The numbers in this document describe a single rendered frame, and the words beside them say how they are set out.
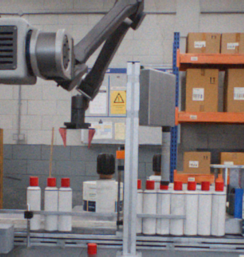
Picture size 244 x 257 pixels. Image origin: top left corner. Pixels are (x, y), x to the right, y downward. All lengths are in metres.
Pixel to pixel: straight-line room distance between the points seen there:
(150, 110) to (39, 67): 0.51
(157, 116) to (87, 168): 4.70
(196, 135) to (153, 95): 4.56
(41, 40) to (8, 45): 0.08
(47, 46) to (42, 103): 5.24
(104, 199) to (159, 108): 0.56
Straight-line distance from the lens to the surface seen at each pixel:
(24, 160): 6.50
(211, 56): 5.50
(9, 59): 1.24
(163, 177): 1.68
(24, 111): 6.52
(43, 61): 1.24
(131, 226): 1.65
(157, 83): 1.66
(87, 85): 1.89
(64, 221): 1.81
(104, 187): 2.04
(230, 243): 1.80
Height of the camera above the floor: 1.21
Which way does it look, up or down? 3 degrees down
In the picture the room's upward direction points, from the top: 1 degrees clockwise
